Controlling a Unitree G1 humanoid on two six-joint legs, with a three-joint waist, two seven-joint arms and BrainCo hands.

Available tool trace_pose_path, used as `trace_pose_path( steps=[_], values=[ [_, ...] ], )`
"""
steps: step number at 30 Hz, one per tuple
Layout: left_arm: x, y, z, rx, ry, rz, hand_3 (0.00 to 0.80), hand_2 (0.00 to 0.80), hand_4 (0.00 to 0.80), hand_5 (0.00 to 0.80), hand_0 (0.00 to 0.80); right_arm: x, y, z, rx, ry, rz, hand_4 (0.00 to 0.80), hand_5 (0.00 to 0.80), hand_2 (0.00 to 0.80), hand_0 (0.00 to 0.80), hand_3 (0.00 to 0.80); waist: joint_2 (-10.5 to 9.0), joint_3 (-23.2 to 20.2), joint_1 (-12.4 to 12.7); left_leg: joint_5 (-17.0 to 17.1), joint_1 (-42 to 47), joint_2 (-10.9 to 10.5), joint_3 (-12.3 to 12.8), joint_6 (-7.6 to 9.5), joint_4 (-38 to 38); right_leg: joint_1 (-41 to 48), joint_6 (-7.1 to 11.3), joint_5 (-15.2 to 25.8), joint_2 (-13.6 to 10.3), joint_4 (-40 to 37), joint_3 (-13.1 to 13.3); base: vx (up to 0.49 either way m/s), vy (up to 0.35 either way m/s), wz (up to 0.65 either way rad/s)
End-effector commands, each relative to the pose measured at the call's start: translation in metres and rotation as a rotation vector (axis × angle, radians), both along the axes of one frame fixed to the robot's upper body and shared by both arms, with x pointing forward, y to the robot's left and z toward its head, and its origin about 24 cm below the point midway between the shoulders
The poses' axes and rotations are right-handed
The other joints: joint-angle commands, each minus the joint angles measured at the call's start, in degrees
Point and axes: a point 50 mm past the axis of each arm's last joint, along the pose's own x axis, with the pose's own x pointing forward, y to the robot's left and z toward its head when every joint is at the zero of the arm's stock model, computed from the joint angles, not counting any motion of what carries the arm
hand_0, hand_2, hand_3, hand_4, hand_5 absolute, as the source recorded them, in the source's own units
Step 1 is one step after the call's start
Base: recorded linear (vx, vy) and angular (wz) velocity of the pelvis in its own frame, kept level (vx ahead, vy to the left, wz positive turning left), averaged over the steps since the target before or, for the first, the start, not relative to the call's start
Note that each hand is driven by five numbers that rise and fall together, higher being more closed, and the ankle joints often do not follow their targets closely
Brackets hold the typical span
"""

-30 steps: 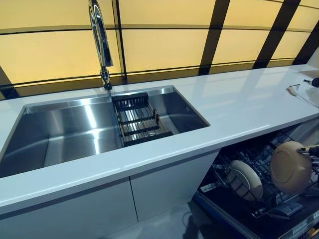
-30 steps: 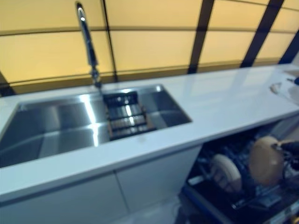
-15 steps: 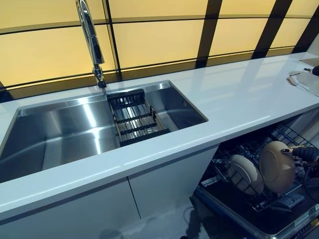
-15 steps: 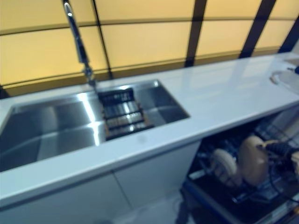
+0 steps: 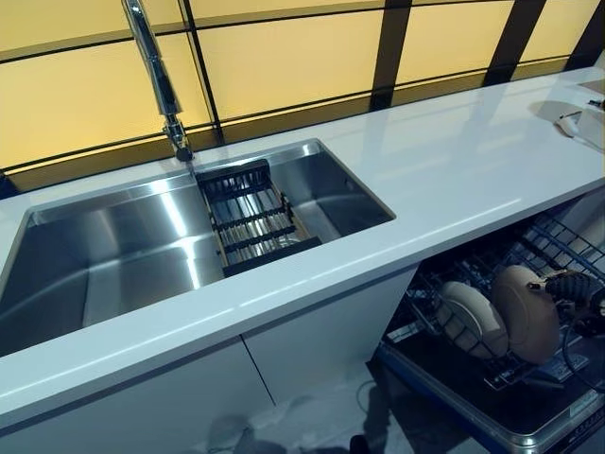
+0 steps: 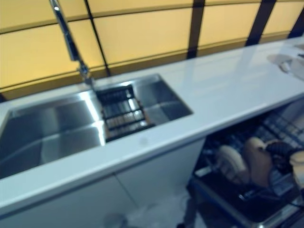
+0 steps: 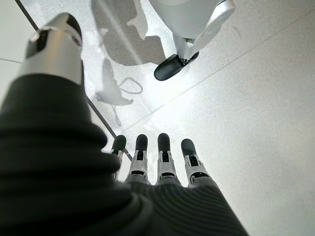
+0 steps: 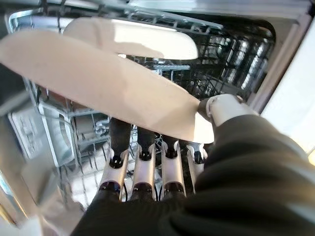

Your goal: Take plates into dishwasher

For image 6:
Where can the white cabinet door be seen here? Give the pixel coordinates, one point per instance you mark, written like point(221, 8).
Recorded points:
point(59, 204)
point(166, 171)

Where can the chrome gooseneck faucet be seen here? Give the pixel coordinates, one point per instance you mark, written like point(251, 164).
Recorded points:
point(69, 40)

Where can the deep cream plate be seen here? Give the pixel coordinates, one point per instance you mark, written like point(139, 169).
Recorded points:
point(231, 161)

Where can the dishwasher with open door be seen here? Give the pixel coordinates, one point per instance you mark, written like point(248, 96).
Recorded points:
point(225, 199)

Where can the black dish drying rack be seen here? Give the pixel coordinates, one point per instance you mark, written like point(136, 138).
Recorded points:
point(123, 114)

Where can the stainless steel sink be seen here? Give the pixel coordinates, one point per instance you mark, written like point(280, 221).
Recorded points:
point(59, 123)

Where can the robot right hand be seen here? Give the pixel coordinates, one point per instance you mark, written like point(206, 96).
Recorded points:
point(281, 152)

